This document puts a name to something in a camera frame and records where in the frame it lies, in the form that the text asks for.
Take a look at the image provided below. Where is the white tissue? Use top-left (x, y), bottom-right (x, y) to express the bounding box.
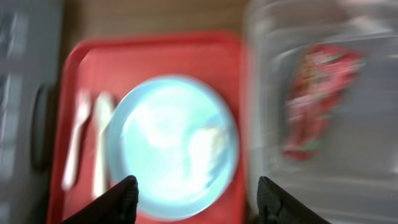
top-left (188, 126), bottom-right (228, 188)

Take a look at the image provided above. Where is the red strawberry cake wrapper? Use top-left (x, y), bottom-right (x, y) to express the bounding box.
top-left (282, 44), bottom-right (363, 160)

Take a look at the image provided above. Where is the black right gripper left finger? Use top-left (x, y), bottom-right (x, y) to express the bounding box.
top-left (62, 175), bottom-right (139, 224)

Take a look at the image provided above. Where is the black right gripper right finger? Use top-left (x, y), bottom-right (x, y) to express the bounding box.
top-left (257, 176), bottom-right (330, 224)

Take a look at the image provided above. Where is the red plastic tray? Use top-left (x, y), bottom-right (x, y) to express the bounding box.
top-left (47, 30), bottom-right (245, 223)

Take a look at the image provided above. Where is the grey dishwasher rack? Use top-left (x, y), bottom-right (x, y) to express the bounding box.
top-left (1, 0), bottom-right (63, 223)

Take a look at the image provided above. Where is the white plastic spoon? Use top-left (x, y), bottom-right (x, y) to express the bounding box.
top-left (92, 92), bottom-right (114, 199)

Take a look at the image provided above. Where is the clear plastic waste bin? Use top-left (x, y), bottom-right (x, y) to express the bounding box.
top-left (245, 1), bottom-right (397, 223)

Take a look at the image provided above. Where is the light blue plate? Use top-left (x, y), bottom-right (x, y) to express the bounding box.
top-left (106, 76), bottom-right (239, 221)

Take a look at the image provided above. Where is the white plastic fork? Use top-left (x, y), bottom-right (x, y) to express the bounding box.
top-left (62, 90), bottom-right (91, 191)

